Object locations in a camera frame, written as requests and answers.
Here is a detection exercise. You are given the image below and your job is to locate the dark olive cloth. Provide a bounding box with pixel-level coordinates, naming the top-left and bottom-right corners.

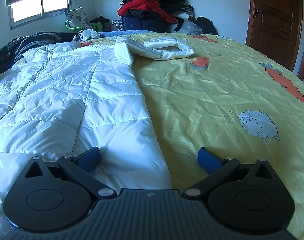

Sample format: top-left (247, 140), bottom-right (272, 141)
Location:
top-left (90, 16), bottom-right (111, 32)

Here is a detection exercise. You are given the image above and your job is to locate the floral pillow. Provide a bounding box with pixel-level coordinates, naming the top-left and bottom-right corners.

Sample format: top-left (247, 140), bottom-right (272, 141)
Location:
top-left (64, 7), bottom-right (92, 30)

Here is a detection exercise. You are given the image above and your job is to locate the yellow printed blanket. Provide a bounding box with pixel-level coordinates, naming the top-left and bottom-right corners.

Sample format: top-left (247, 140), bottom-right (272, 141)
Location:
top-left (14, 34), bottom-right (304, 238)

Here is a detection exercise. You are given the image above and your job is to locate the pile of dark clothes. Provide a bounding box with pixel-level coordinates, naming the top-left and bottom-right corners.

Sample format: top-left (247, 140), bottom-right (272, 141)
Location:
top-left (0, 32), bottom-right (69, 74)

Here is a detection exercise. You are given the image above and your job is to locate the blue bed sheet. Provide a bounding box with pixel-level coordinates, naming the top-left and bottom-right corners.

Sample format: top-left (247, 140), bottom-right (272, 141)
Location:
top-left (99, 29), bottom-right (162, 39)

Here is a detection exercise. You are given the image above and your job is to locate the black quilted jacket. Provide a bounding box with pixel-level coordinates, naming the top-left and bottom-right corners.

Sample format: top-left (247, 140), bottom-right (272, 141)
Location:
top-left (128, 9), bottom-right (167, 21)

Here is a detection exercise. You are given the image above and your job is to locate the black bag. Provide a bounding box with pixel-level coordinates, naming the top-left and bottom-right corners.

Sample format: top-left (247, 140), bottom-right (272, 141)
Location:
top-left (195, 17), bottom-right (218, 36)

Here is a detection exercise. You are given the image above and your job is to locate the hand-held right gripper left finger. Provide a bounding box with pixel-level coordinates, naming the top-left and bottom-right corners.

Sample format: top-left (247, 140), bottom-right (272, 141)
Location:
top-left (18, 147), bottom-right (117, 198)

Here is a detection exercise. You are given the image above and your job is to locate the checked cloth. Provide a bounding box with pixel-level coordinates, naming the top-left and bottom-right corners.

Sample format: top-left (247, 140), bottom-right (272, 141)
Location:
top-left (111, 20), bottom-right (125, 32)

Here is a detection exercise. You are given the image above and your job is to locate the red jacket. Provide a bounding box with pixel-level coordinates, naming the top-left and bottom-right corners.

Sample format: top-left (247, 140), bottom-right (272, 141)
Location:
top-left (117, 0), bottom-right (178, 25)

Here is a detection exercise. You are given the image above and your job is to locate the clear plastic bag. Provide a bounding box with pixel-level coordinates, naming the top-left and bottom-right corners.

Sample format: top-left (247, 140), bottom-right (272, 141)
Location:
top-left (178, 20), bottom-right (202, 35)

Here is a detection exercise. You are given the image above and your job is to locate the white padded jacket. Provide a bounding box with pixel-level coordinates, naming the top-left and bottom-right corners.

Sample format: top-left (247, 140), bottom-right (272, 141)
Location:
top-left (0, 36), bottom-right (195, 233)

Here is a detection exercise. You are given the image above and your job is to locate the window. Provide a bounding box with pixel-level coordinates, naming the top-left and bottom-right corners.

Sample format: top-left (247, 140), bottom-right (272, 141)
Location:
top-left (8, 0), bottom-right (72, 30)

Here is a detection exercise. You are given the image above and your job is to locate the white grey cloth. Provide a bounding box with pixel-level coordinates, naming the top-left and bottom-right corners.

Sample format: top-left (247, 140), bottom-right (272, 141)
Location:
top-left (175, 4), bottom-right (195, 22)

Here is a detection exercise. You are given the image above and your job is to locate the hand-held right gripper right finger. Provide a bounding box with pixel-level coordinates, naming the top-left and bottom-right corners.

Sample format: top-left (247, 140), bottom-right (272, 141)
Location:
top-left (182, 147), bottom-right (282, 200)

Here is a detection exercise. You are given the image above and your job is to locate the brown wooden door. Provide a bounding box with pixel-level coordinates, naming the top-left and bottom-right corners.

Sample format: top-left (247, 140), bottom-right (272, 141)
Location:
top-left (245, 0), bottom-right (304, 82)

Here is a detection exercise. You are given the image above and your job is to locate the green plastic chair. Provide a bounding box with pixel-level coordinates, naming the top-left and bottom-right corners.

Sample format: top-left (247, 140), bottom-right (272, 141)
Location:
top-left (65, 20), bottom-right (102, 34)

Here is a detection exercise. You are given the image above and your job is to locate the crumpled silver white bag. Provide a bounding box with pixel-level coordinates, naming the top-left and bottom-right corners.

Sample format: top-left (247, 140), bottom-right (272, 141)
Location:
top-left (72, 29), bottom-right (101, 42)

